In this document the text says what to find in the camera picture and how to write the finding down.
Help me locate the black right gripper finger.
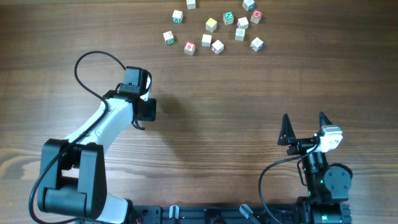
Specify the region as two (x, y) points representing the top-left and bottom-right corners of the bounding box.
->
(319, 111), (333, 127)
(277, 114), (296, 146)

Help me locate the number 8 wooden block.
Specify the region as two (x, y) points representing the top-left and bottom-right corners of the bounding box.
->
(235, 28), (246, 41)

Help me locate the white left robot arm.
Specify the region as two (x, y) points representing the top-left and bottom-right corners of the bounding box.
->
(30, 67), (157, 223)

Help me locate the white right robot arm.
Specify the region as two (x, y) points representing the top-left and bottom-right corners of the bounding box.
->
(277, 112), (353, 224)

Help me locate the green Z letter block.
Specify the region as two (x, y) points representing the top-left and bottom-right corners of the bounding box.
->
(163, 31), (175, 45)

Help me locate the red 6 number block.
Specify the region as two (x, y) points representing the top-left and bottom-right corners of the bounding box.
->
(184, 42), (195, 55)

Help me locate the green A letter block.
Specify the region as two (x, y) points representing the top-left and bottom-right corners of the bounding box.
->
(172, 10), (183, 24)

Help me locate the red M letter block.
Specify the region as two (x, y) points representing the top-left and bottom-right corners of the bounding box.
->
(201, 34), (212, 47)

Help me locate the leaf picture wooden block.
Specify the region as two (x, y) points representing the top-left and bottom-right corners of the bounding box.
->
(211, 40), (224, 54)

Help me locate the yellow S letter block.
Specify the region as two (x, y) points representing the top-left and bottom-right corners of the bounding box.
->
(206, 18), (218, 32)

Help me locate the plain L letter block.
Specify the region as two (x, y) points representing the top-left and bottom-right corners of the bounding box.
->
(186, 0), (196, 10)

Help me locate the blue X letter block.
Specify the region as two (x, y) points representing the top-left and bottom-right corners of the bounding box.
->
(250, 37), (264, 52)

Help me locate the green N letter block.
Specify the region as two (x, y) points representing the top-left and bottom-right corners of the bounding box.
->
(223, 11), (234, 25)

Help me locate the plain wooden picture block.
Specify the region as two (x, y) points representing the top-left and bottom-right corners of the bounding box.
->
(238, 17), (249, 29)

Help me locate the red W letter block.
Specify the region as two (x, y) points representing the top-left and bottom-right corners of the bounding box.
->
(251, 9), (263, 24)

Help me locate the blue letter wooden block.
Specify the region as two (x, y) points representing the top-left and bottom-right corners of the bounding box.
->
(243, 0), (255, 12)

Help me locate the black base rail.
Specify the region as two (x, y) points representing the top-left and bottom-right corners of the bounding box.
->
(74, 203), (352, 224)

